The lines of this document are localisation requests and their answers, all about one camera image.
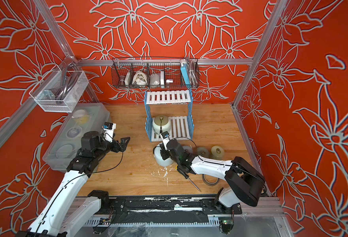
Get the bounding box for green tea canister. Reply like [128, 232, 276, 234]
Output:
[197, 147, 209, 158]

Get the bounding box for pale blue round jar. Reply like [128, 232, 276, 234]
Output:
[153, 143, 174, 167]

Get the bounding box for blue white slatted shelf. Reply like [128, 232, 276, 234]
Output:
[144, 89, 194, 142]

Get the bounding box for yellow tea canister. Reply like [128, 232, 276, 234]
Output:
[211, 145, 225, 160]

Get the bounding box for cream round jar with tassel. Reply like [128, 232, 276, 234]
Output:
[152, 115, 172, 135]

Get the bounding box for blue tea canister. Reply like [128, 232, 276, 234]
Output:
[182, 146, 193, 154]

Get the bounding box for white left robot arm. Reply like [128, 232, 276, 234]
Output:
[16, 129, 130, 237]

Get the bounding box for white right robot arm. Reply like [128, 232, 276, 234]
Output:
[155, 139, 266, 208]

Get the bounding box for black yellow screwdriver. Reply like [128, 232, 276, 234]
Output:
[176, 166, 201, 192]

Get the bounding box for translucent plastic storage box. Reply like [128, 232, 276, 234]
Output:
[43, 103, 110, 172]

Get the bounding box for brown tape roll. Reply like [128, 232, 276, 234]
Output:
[202, 174, 219, 187]

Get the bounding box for grey tubes in basket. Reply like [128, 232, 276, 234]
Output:
[43, 71, 81, 101]

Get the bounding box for light blue flat box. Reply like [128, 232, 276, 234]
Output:
[180, 59, 191, 88]

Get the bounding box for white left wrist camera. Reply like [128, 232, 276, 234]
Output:
[102, 122, 116, 143]

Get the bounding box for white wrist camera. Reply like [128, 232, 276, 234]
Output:
[160, 131, 170, 148]
[102, 122, 116, 143]

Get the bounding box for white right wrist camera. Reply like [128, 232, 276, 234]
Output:
[160, 131, 170, 148]

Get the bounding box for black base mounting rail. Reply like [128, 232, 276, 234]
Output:
[109, 194, 242, 215]

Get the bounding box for clear plastic wall basket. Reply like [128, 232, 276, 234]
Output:
[29, 66, 89, 113]

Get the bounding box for black wire basket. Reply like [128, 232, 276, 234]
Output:
[111, 57, 200, 89]

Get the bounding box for metal flexible hose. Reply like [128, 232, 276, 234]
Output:
[188, 58, 199, 87]

